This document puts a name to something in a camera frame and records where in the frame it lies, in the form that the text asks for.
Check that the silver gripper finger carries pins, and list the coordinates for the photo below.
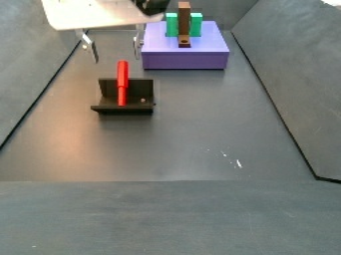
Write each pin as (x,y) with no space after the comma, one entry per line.
(139,40)
(87,44)

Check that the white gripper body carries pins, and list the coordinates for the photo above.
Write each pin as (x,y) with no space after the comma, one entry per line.
(83,14)

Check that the brown L-shaped block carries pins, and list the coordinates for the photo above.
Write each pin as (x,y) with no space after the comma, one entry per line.
(183,17)

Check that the purple base board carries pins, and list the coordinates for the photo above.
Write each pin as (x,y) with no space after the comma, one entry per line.
(163,55)

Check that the green block left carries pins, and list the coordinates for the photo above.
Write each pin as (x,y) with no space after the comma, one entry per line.
(171,24)

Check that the green block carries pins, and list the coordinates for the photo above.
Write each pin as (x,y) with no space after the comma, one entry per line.
(195,21)
(171,24)

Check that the green block right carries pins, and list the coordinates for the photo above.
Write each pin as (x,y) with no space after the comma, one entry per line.
(195,21)

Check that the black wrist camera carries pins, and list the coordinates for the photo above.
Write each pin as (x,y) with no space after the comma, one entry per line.
(152,7)

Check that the black angle bracket holder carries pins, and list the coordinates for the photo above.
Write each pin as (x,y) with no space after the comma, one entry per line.
(140,98)

